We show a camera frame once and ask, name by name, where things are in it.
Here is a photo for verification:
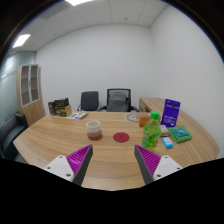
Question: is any grey mesh office chair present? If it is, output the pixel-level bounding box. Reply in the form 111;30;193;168
98;88;139;113

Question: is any purple pouch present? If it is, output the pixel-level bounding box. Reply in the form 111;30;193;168
160;98;181;128

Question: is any small blue white box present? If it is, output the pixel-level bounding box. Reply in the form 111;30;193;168
161;136;174;150

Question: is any round grey disc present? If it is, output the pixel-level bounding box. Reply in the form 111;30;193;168
124;112;140;123

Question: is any black armchair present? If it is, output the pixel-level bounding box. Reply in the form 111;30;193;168
0;112;29;161

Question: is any green packet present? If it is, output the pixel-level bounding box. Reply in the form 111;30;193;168
167;125;193;144

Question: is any round red coaster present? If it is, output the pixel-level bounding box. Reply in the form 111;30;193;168
112;131;131;144

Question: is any green drink bottle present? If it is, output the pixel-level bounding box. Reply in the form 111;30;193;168
141;110;162;153

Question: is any dark box stack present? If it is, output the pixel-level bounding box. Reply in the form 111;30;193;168
47;97;73;118

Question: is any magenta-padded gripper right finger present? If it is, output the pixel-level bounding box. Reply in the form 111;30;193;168
133;143;184;185

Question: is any brown snack packet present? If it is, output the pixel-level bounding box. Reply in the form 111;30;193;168
159;124;171;138

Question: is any black office chair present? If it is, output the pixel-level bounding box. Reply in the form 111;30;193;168
77;90;101;112

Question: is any orange cardboard box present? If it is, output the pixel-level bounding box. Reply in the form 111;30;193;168
138;113;152;128

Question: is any printed leaflet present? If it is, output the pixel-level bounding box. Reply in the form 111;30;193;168
65;111;89;121

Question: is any white and brown cup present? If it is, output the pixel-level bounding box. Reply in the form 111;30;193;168
85;120;103;141

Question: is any wooden cabinet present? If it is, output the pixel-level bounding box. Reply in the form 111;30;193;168
16;63;46;127

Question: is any rectangular ceiling light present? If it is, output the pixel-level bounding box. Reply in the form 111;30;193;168
12;33;32;49
64;0;94;7

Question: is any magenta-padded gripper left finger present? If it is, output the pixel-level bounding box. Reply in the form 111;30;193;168
43;143;94;187

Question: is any wooden side desk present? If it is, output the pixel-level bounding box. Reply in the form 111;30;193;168
138;96;168;114

